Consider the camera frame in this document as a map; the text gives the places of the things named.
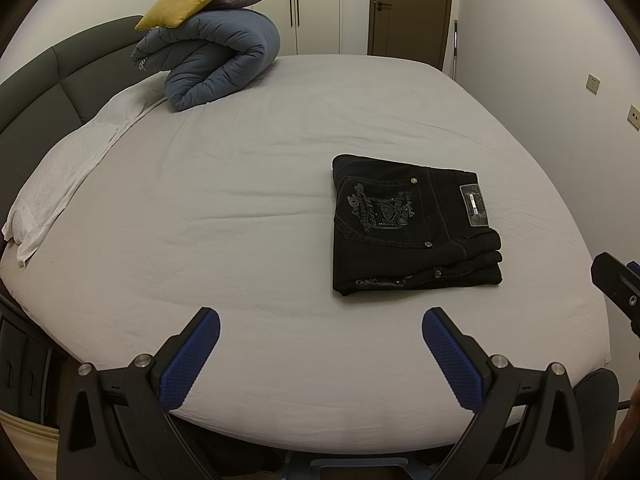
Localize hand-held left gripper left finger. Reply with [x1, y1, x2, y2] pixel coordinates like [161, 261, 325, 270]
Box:
[56, 306, 222, 480]

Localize brown wooden door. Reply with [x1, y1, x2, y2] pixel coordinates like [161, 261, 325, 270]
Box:
[367, 0, 456, 70]

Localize black denim pants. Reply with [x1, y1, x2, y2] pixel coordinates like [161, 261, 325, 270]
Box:
[331, 154, 503, 297]

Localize bed with white sheet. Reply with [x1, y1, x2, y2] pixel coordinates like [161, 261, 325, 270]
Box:
[0, 52, 613, 456]

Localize dark cloth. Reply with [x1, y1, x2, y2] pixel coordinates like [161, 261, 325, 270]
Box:
[572, 367, 621, 466]

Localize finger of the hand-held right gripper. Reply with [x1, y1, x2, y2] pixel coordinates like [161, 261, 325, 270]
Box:
[591, 252, 640, 336]

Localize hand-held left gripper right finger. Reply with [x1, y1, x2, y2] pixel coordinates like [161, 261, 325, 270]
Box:
[421, 306, 586, 480]

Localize white wardrobe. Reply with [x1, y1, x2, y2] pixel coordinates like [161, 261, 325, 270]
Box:
[172, 0, 371, 57]

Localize rolled blue duvet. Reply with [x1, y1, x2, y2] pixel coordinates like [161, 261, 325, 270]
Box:
[131, 9, 281, 113]

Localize white towel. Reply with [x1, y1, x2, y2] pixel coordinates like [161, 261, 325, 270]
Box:
[1, 82, 169, 269]

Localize grey padded headboard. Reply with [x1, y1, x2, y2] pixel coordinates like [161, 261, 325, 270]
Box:
[0, 15, 163, 161]

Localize person's right forearm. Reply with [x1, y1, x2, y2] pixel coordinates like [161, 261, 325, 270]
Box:
[602, 377, 640, 480]

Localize dark bedside cabinet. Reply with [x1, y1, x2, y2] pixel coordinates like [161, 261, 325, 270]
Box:
[0, 294, 57, 427]

